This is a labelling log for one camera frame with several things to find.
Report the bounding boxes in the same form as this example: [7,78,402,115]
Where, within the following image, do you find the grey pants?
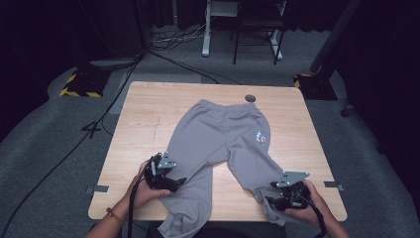
[157,98,300,238]

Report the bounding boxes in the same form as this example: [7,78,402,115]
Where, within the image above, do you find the black metal chair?
[232,0,289,66]

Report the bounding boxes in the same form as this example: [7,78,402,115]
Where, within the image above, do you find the person's left hand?
[126,160,172,211]

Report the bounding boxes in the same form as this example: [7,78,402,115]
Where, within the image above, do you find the grey flat floor plate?
[88,58,141,69]

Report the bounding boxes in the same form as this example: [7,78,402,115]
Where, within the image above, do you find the long black floor cable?
[0,54,144,231]

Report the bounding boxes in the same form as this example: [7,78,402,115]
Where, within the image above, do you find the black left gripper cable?
[126,170,151,238]

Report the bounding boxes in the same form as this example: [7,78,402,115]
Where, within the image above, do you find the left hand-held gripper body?
[144,151,177,190]

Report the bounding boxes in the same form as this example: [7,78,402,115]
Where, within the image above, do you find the orange bracelet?
[105,206,125,226]

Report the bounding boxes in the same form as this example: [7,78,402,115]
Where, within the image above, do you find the dark slanted stand pole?
[308,0,364,75]

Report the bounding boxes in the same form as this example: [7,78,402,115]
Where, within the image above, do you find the white desk leg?
[201,0,213,59]
[268,29,284,61]

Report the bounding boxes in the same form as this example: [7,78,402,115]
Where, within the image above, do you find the black round floor foot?
[340,104,355,118]

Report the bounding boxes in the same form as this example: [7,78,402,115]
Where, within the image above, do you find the bundle of floor cables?
[148,18,216,52]

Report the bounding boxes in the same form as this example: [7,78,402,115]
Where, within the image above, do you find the black yellow striped stand base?
[58,67,112,99]
[293,72,339,101]

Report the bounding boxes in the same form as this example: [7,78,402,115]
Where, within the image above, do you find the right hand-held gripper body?
[270,171,311,210]

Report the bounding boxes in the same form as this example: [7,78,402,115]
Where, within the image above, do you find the person's right hand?
[284,179,332,229]

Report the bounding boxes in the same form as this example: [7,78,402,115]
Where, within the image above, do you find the grey tape strip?
[323,180,346,192]
[85,184,110,195]

